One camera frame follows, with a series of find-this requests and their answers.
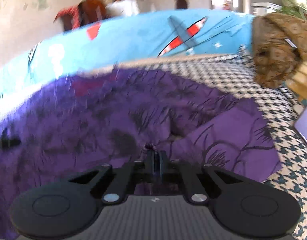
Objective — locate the houndstooth sofa seat cover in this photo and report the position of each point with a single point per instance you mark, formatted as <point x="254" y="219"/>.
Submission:
<point x="234" y="75"/>

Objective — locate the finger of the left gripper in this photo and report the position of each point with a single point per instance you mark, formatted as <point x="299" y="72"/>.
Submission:
<point x="7" y="142"/>

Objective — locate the white clothed dining table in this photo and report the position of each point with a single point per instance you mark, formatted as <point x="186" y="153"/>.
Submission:
<point x="123" y="8"/>

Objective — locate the purple floral garment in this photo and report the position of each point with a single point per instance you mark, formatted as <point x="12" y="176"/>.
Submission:
<point x="75" y="123"/>

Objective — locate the red patterned cloth on chair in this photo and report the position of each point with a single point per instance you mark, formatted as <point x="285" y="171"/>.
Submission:
<point x="70" y="18"/>

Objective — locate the wooden block under phone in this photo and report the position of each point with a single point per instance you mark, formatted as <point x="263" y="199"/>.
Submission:
<point x="298" y="83"/>

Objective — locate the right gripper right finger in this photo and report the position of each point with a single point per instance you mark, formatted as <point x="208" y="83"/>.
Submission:
<point x="184" y="175"/>

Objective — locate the dark wooden chair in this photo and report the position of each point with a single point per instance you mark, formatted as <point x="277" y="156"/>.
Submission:
<point x="181" y="4"/>
<point x="91" y="11"/>

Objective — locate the brown fur blanket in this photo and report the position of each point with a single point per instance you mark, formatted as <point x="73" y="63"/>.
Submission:
<point x="279" y="47"/>

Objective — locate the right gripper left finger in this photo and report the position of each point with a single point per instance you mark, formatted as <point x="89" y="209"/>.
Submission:
<point x="128" y="176"/>

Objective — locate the blue printed sofa back cover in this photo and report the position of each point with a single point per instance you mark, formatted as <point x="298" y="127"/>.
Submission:
<point x="124" y="39"/>

